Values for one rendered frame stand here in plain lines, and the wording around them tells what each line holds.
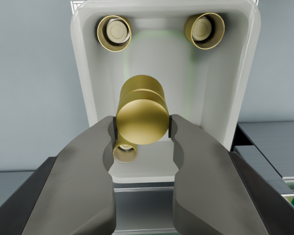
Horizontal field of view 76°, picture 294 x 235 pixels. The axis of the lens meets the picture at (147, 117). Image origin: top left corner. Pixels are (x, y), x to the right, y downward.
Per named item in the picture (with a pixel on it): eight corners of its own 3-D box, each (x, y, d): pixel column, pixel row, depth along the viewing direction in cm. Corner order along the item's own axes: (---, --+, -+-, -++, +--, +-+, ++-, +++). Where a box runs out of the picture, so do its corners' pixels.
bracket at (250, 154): (219, 190, 32) (237, 232, 26) (229, 145, 27) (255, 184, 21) (240, 189, 32) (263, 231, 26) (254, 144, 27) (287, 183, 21)
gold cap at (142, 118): (118, 74, 14) (110, 98, 11) (164, 73, 15) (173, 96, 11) (122, 115, 16) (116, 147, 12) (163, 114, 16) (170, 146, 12)
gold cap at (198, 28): (200, 56, 21) (191, 49, 25) (230, 36, 20) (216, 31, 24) (184, 27, 19) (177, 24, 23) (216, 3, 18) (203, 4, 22)
